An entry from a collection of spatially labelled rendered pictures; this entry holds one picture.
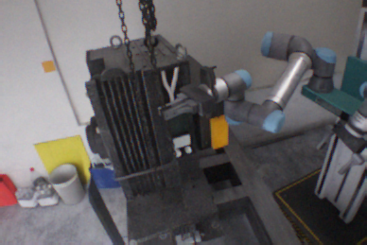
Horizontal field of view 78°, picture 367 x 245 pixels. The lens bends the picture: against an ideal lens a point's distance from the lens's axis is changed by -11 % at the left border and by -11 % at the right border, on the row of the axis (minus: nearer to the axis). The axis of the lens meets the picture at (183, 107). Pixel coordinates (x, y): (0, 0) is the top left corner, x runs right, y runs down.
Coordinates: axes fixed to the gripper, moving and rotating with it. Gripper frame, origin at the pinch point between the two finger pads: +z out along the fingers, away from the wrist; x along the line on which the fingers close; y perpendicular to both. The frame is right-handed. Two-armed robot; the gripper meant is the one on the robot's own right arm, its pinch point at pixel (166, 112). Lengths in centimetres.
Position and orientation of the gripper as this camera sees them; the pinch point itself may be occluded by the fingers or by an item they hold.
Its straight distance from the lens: 76.2
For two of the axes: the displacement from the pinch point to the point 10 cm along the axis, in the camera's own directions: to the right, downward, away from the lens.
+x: -4.9, -3.9, 7.8
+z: -8.6, 3.7, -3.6
